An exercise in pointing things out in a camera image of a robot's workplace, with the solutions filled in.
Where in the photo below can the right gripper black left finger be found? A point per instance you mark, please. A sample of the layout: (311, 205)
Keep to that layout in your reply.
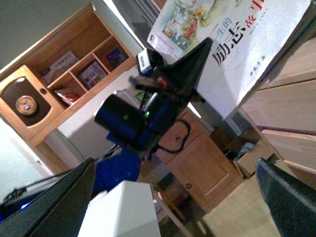
(57, 212)

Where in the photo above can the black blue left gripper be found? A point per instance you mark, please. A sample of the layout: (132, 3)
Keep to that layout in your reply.
(172, 89)

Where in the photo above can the low wooden door cabinet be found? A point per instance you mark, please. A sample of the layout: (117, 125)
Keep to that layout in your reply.
(201, 167)

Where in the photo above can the blue book in cabinet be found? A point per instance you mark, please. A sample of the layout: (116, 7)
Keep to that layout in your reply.
(116, 58)

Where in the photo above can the white box foreground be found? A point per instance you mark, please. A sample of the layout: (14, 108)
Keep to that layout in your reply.
(125, 211)

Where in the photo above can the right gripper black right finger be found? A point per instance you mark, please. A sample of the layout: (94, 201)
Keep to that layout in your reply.
(292, 203)

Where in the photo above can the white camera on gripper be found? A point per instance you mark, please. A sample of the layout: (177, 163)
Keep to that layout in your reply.
(147, 60)

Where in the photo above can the light wooden bookshelf cabinet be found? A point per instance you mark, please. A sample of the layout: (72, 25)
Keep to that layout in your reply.
(283, 109)

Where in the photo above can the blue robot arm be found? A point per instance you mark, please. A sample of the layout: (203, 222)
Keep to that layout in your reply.
(125, 166)

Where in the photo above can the wooden wall cabinet with clock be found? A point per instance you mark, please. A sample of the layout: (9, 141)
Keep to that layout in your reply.
(90, 39)

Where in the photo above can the white book in cabinet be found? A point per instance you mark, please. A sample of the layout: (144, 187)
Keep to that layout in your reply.
(59, 67)

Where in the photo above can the red white book lying flat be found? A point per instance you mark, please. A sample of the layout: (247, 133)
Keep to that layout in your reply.
(67, 95)

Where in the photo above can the white illustrated Chinese storybook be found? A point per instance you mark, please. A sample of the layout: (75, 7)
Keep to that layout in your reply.
(249, 36)

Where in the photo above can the colourful picture book in cabinet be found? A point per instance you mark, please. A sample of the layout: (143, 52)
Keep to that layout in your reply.
(92, 74)

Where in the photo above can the round clock face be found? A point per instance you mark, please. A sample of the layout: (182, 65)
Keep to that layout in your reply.
(26, 105)

